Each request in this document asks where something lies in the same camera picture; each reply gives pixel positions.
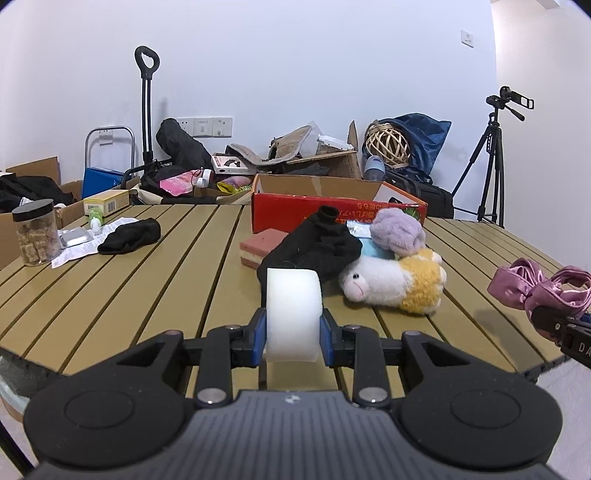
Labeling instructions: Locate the silver blister pack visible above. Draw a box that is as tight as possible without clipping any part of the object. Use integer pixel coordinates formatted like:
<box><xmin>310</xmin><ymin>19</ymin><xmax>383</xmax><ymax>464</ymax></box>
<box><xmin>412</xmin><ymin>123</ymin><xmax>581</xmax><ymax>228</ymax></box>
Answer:
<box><xmin>59</xmin><ymin>228</ymin><xmax>90</xmax><ymax>250</ymax></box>

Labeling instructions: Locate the white wall socket strip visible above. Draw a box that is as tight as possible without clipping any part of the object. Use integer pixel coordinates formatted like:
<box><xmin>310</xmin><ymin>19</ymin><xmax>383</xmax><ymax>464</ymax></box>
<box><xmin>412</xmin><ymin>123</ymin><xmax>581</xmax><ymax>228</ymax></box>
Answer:
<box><xmin>178</xmin><ymin>116</ymin><xmax>234</xmax><ymax>138</ymax></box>

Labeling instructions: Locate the tan slatted folding table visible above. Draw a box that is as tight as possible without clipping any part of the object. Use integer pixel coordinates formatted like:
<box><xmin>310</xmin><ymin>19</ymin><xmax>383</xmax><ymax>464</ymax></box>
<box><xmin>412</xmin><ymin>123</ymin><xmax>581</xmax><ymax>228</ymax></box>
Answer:
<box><xmin>0</xmin><ymin>202</ymin><xmax>591</xmax><ymax>393</ymax></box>

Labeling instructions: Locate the long black sock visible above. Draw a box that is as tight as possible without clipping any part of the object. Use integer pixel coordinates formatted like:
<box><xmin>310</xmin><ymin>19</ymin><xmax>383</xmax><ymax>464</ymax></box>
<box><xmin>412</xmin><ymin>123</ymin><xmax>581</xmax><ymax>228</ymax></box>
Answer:
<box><xmin>257</xmin><ymin>206</ymin><xmax>362</xmax><ymax>284</ymax></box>

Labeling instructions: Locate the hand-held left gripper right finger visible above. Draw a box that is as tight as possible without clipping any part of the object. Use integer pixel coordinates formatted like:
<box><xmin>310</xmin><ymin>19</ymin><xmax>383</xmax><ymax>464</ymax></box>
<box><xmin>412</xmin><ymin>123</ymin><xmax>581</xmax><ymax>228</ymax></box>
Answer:
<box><xmin>320</xmin><ymin>308</ymin><xmax>476</xmax><ymax>408</ymax></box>

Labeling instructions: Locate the white paper leaflet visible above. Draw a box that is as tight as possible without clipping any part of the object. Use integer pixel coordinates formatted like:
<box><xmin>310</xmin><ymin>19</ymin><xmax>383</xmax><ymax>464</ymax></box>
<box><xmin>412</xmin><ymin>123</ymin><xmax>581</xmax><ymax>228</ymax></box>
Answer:
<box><xmin>51</xmin><ymin>218</ymin><xmax>139</xmax><ymax>269</ymax></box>

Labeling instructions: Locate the clear jar with black lid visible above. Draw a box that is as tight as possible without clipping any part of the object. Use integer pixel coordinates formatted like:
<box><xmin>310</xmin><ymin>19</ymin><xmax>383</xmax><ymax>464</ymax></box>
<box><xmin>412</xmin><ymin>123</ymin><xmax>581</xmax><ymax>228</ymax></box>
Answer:
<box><xmin>11</xmin><ymin>199</ymin><xmax>62</xmax><ymax>267</ymax></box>

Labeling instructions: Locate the pink satin scrunchie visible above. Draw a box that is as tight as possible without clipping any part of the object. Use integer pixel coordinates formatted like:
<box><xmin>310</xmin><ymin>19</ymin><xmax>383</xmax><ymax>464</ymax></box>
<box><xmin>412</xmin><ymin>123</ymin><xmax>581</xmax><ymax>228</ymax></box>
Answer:
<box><xmin>488</xmin><ymin>258</ymin><xmax>591</xmax><ymax>320</ymax></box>

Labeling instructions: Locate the short black sock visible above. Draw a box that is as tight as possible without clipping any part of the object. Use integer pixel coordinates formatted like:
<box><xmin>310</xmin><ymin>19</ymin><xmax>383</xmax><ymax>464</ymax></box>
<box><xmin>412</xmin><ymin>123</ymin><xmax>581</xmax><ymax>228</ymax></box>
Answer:
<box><xmin>98</xmin><ymin>218</ymin><xmax>162</xmax><ymax>256</ymax></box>

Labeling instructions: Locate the light purple plush toy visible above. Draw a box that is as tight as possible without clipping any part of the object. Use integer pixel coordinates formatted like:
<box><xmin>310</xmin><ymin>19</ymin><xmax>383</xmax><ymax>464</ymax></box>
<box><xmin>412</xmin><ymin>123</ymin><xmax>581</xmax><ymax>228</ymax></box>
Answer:
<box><xmin>370</xmin><ymin>208</ymin><xmax>426</xmax><ymax>257</ymax></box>

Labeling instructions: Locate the yellow carton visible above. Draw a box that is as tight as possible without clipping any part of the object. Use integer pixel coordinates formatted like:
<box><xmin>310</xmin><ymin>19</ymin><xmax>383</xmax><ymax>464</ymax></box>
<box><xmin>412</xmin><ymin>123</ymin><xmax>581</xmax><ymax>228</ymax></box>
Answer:
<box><xmin>83</xmin><ymin>189</ymin><xmax>131</xmax><ymax>217</ymax></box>

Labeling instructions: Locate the torn cardboard box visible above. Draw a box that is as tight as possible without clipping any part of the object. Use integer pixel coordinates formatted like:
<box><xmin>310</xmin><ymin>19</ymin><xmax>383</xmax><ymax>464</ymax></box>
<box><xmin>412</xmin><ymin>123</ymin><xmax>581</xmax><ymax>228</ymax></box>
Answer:
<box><xmin>261</xmin><ymin>121</ymin><xmax>363</xmax><ymax>181</ymax></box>

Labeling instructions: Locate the blue water bottle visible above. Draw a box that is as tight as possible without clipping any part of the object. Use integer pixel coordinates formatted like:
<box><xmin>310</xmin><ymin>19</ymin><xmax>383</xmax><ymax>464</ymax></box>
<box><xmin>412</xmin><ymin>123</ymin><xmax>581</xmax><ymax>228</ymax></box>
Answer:
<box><xmin>363</xmin><ymin>155</ymin><xmax>386</xmax><ymax>182</ymax></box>

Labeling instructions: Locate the black clothes pile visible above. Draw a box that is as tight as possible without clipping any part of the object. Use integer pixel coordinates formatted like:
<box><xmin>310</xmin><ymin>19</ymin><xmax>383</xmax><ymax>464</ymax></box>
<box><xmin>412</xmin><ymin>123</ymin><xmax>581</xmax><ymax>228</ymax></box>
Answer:
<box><xmin>0</xmin><ymin>175</ymin><xmax>75</xmax><ymax>214</ymax></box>

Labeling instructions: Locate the pink sponge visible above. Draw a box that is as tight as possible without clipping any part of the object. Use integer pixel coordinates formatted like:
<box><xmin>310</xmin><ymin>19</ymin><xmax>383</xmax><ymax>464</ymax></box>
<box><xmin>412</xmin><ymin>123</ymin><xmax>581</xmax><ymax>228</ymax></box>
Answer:
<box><xmin>239</xmin><ymin>228</ymin><xmax>289</xmax><ymax>269</ymax></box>

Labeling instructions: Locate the white and yellow plush sheep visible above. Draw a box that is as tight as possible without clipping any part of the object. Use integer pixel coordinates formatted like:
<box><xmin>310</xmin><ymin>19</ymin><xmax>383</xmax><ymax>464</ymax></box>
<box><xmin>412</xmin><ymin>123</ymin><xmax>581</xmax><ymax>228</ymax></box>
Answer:
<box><xmin>339</xmin><ymin>249</ymin><xmax>448</xmax><ymax>315</ymax></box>

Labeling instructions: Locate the black camcorder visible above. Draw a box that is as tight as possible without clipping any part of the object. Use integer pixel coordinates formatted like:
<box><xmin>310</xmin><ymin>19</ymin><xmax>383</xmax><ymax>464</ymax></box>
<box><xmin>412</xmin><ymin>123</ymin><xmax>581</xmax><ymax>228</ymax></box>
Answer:
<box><xmin>486</xmin><ymin>86</ymin><xmax>535</xmax><ymax>121</ymax></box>

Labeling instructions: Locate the beige folding wagon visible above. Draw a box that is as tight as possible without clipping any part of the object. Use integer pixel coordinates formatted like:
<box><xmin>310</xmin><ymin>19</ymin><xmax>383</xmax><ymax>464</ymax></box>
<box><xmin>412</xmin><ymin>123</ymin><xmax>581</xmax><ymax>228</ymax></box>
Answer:
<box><xmin>121</xmin><ymin>161</ymin><xmax>254</xmax><ymax>206</ymax></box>

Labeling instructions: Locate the wicker ball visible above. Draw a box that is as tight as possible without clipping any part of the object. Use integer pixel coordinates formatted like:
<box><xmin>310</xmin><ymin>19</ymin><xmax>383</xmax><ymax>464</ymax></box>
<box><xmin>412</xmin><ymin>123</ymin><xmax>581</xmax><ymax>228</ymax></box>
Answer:
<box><xmin>365</xmin><ymin>122</ymin><xmax>411</xmax><ymax>167</ymax></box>

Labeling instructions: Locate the black rolled fabric bag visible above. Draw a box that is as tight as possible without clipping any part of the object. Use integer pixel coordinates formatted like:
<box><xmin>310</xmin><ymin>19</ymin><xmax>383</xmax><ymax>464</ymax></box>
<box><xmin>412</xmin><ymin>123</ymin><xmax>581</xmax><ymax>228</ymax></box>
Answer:
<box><xmin>156</xmin><ymin>118</ymin><xmax>215</xmax><ymax>168</ymax></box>

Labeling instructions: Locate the white foam roll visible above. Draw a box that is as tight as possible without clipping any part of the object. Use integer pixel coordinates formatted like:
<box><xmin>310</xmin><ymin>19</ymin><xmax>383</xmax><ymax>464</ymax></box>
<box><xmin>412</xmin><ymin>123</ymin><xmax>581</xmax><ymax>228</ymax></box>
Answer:
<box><xmin>265</xmin><ymin>268</ymin><xmax>321</xmax><ymax>364</ymax></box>

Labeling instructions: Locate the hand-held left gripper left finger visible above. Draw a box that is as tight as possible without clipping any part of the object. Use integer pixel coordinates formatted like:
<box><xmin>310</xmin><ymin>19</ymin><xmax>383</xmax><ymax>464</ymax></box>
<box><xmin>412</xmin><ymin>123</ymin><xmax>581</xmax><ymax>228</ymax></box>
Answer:
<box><xmin>115</xmin><ymin>308</ymin><xmax>269</xmax><ymax>408</ymax></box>

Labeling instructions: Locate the black wagon handle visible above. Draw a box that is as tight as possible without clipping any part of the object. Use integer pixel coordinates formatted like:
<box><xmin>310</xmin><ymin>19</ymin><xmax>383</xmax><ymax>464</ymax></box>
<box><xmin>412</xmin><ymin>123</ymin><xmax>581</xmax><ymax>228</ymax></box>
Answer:
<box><xmin>134</xmin><ymin>45</ymin><xmax>161</xmax><ymax>167</ymax></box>

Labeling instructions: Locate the pink packet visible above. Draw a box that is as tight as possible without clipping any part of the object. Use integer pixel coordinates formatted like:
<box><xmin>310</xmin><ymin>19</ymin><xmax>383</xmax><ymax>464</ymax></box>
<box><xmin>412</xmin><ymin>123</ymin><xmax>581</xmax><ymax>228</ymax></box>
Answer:
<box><xmin>160</xmin><ymin>171</ymin><xmax>204</xmax><ymax>197</ymax></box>

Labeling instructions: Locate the red cardboard box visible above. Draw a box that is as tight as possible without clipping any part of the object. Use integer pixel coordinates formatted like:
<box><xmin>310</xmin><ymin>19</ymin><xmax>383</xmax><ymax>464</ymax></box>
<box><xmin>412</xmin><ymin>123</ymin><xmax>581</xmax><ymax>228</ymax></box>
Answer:
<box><xmin>252</xmin><ymin>173</ymin><xmax>428</xmax><ymax>232</ymax></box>

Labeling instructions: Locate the open cardboard box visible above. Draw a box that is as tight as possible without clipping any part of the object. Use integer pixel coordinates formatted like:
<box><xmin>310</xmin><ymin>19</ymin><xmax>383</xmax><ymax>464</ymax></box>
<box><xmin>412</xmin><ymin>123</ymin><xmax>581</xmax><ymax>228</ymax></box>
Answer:
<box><xmin>0</xmin><ymin>157</ymin><xmax>86</xmax><ymax>271</ymax></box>

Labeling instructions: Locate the small flat white box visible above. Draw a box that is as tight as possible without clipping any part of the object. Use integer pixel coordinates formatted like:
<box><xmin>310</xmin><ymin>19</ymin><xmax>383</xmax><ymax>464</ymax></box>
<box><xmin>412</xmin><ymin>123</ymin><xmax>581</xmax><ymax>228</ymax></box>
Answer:
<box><xmin>316</xmin><ymin>134</ymin><xmax>352</xmax><ymax>152</ymax></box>

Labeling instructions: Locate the dark blue cushion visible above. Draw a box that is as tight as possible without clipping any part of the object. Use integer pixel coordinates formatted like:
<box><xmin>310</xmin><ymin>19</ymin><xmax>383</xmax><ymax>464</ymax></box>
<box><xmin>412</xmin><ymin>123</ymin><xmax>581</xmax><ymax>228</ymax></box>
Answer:
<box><xmin>383</xmin><ymin>113</ymin><xmax>452</xmax><ymax>183</ymax></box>

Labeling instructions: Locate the beige felt slipper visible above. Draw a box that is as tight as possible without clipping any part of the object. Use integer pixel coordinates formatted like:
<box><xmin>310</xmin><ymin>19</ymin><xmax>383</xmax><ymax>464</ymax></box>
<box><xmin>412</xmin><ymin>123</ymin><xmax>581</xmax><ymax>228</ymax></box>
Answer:
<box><xmin>226</xmin><ymin>126</ymin><xmax>312</xmax><ymax>167</ymax></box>

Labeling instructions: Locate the small white product box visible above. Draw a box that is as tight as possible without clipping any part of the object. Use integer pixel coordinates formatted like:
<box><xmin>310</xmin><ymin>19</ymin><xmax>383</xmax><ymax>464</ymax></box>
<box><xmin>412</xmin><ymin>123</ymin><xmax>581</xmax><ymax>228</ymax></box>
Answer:
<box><xmin>211</xmin><ymin>154</ymin><xmax>252</xmax><ymax>175</ymax></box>

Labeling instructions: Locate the blue plastic box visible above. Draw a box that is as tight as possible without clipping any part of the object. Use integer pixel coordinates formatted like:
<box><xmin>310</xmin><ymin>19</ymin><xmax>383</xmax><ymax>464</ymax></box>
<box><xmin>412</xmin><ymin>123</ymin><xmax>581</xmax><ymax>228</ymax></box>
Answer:
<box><xmin>83</xmin><ymin>167</ymin><xmax>125</xmax><ymax>199</ymax></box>

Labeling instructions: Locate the black tripod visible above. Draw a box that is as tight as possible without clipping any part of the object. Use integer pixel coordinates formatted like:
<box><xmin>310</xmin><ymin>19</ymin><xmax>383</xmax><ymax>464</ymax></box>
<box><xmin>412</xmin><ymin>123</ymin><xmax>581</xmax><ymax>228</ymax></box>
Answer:
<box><xmin>451</xmin><ymin>108</ymin><xmax>506</xmax><ymax>229</ymax></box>

